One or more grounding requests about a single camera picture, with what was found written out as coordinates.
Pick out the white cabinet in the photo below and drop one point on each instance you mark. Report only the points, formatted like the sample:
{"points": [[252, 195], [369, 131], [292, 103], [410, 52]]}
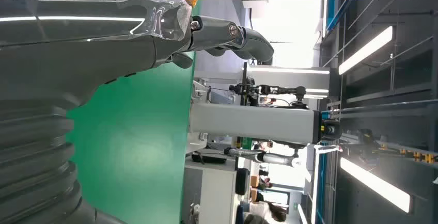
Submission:
{"points": [[215, 195]]}

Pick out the black office chair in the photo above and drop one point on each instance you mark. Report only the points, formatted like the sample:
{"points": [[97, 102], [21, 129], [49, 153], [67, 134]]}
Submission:
{"points": [[242, 181]]}

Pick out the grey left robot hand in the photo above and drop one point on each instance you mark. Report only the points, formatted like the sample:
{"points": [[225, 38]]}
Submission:
{"points": [[85, 44]]}

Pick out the person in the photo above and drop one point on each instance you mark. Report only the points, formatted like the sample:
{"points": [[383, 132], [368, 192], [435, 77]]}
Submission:
{"points": [[263, 211]]}

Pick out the grey robot stand with column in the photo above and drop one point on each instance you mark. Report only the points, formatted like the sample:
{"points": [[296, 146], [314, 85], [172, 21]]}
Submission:
{"points": [[256, 123]]}

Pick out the long ceiling light panel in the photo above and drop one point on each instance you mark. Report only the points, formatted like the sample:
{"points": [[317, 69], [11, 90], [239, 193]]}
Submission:
{"points": [[366, 49], [376, 185]]}

